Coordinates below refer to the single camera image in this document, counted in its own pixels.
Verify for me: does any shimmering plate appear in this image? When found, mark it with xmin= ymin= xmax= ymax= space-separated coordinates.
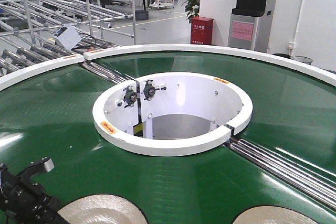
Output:
xmin=58 ymin=194 xmax=148 ymax=223
xmin=233 ymin=206 xmax=318 ymax=224

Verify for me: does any grey control box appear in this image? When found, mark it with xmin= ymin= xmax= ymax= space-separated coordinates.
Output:
xmin=52 ymin=24 xmax=81 ymax=50

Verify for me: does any black water dispenser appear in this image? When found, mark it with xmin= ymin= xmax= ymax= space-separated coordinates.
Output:
xmin=228 ymin=0 xmax=267 ymax=50

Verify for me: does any green circular conveyor belt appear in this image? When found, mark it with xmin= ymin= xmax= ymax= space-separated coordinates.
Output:
xmin=1 ymin=51 xmax=335 ymax=223

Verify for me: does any red fire extinguisher cabinet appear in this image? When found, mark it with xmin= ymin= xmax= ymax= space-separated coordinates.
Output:
xmin=191 ymin=16 xmax=214 ymax=45

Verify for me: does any white inner conveyor ring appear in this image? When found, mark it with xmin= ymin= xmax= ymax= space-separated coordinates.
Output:
xmin=92 ymin=72 xmax=254 ymax=157

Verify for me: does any steel rollers right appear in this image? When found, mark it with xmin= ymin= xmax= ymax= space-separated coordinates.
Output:
xmin=224 ymin=137 xmax=335 ymax=211

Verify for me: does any steel roller rack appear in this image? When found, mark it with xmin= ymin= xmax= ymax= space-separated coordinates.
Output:
xmin=1 ymin=0 xmax=135 ymax=76

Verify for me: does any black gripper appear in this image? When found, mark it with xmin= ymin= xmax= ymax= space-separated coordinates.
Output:
xmin=1 ymin=157 xmax=67 ymax=223

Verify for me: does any white outer conveyor rim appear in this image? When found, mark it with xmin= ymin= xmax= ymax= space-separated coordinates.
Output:
xmin=1 ymin=44 xmax=335 ymax=90

